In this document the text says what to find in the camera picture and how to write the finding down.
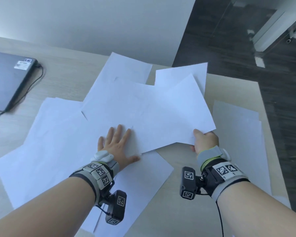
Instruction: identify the person's left hand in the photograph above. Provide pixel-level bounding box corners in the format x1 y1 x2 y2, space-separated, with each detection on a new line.
97 124 141 172

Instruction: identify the person's right hand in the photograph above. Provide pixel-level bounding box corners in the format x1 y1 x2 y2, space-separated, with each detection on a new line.
189 128 220 155

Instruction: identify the stack of white sheets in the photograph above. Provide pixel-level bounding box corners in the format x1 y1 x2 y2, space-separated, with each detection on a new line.
212 100 272 195

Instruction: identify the thin bundle of white papers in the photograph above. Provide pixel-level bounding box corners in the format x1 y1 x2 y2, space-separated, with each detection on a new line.
132 62 217 156

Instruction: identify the person's left forearm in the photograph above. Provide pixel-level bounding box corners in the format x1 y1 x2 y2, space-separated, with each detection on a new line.
0 177 97 237

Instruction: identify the person's right forearm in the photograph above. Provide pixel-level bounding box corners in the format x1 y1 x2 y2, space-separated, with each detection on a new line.
216 181 296 237

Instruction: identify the light wooden table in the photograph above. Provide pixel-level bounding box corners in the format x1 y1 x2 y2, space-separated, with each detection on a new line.
0 36 292 237

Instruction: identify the white pillar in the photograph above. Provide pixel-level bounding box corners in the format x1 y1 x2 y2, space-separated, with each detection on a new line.
253 7 296 52

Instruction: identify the grey closed laptop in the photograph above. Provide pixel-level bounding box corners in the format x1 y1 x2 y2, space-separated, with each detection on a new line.
0 51 39 112

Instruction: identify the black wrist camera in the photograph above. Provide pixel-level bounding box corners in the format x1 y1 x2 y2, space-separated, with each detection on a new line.
105 190 128 225
180 166 196 200

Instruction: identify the thin camera cable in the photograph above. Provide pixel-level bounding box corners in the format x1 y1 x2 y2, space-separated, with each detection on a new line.
216 199 224 237

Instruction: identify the black laptop cable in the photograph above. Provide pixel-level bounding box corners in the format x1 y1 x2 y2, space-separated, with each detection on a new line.
0 63 44 119

